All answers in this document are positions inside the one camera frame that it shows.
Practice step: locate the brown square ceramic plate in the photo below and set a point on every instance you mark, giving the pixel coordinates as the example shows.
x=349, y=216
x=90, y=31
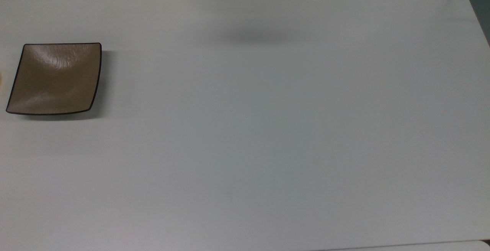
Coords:
x=57, y=82

